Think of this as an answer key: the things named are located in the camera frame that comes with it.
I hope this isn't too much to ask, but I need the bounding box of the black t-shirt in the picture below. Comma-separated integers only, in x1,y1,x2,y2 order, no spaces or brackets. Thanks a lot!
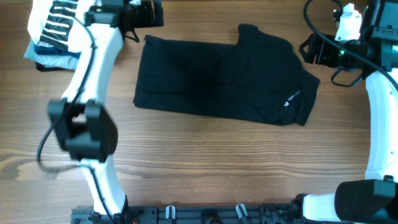
133,24,320,126

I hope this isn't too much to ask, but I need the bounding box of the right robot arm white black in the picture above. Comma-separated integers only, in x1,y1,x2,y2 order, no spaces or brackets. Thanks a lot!
295,0,397,223

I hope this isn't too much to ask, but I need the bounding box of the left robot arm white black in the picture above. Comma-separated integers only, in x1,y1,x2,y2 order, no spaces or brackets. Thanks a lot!
37,1,164,223

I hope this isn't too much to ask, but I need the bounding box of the white striped folded garment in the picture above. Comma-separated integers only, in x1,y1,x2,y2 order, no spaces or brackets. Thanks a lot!
27,0,96,53

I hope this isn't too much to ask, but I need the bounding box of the dark blue folded garment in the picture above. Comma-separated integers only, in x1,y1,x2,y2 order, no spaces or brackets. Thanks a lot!
34,45,81,59

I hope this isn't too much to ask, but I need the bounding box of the light grey folded garment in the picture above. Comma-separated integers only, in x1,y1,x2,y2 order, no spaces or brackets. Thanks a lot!
24,40,79,72

